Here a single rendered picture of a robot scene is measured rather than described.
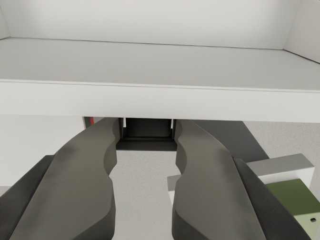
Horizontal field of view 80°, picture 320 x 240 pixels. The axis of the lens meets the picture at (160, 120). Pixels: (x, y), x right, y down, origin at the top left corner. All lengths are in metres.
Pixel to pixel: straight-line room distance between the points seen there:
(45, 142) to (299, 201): 0.44
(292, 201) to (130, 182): 1.28
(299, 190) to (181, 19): 0.37
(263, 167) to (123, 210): 1.55
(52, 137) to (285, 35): 0.33
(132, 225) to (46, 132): 1.78
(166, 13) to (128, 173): 1.38
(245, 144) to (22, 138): 0.48
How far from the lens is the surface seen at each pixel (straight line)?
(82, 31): 0.18
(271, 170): 0.44
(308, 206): 0.44
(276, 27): 0.20
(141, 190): 1.65
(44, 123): 0.34
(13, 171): 0.44
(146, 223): 2.03
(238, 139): 0.56
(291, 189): 0.45
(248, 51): 0.18
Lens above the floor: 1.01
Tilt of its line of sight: 58 degrees down
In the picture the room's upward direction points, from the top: 177 degrees clockwise
